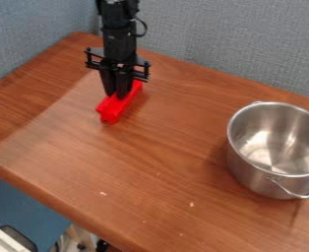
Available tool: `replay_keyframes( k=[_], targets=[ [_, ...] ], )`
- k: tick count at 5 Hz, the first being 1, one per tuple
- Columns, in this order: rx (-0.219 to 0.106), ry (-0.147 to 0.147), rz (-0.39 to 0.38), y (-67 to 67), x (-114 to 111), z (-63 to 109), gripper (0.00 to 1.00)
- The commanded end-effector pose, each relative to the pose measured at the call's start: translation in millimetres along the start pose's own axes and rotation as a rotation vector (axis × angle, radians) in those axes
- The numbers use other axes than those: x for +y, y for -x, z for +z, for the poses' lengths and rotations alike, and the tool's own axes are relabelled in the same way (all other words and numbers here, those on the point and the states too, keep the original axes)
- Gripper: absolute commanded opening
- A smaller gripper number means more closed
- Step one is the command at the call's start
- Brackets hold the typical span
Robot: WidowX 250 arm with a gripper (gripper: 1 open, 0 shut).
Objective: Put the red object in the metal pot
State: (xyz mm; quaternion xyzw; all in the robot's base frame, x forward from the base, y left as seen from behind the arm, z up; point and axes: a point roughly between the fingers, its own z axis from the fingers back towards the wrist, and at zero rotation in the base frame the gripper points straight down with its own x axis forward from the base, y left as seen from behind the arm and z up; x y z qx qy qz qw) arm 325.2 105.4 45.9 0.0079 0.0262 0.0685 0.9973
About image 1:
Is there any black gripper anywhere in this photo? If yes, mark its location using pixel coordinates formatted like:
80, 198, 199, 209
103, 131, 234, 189
85, 28, 151, 99

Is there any red rectangular block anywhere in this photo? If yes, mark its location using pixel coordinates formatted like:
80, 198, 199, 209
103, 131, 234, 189
96, 80, 143, 123

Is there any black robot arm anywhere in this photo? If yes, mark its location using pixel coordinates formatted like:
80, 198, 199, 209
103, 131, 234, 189
85, 0, 151, 99

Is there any metal pot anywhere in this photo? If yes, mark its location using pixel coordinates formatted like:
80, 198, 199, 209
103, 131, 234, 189
227, 101, 309, 200

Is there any black cable loop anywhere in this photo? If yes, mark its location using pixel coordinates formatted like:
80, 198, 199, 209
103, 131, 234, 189
0, 224, 38, 252

